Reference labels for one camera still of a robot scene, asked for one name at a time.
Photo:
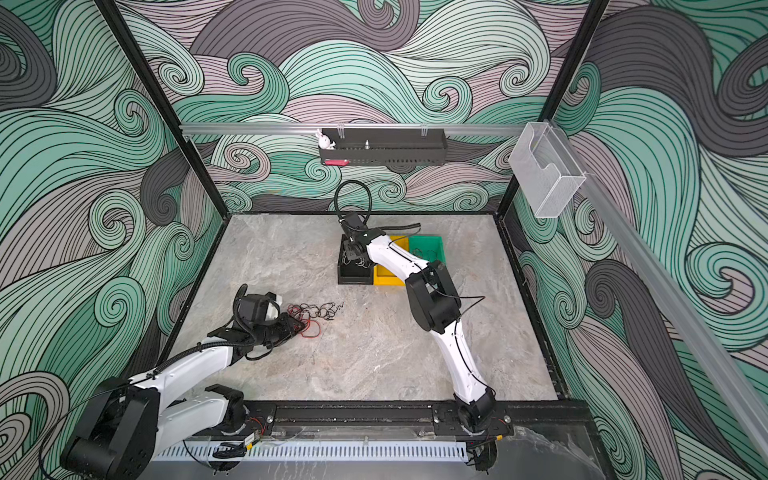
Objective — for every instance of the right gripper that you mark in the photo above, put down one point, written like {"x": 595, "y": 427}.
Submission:
{"x": 348, "y": 250}

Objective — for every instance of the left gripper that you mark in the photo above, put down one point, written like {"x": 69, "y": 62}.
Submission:
{"x": 288, "y": 328}

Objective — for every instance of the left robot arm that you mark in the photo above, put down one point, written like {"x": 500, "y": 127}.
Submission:
{"x": 127, "y": 423}

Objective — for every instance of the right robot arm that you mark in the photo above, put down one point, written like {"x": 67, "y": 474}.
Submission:
{"x": 434, "y": 302}

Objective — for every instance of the black plastic bin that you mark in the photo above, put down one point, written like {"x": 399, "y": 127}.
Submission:
{"x": 352, "y": 272}

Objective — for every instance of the yellow plastic bin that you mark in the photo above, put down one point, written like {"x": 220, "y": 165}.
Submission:
{"x": 382, "y": 276}

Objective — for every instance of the green plastic bin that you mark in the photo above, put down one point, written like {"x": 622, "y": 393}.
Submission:
{"x": 427, "y": 247}

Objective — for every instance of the white rabbit figurine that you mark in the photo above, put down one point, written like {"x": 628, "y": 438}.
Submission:
{"x": 324, "y": 141}

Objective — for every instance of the black wall shelf tray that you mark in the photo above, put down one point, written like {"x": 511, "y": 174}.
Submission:
{"x": 391, "y": 148}

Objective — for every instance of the aluminium wall rail back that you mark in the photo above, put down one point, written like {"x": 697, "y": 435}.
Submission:
{"x": 277, "y": 128}

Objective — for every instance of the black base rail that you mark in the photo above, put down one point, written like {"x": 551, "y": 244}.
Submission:
{"x": 442, "y": 418}

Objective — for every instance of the white slotted cable duct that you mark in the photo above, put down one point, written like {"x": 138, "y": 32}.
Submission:
{"x": 357, "y": 451}

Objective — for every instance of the clear acrylic wall holder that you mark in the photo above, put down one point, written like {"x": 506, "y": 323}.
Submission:
{"x": 545, "y": 165}

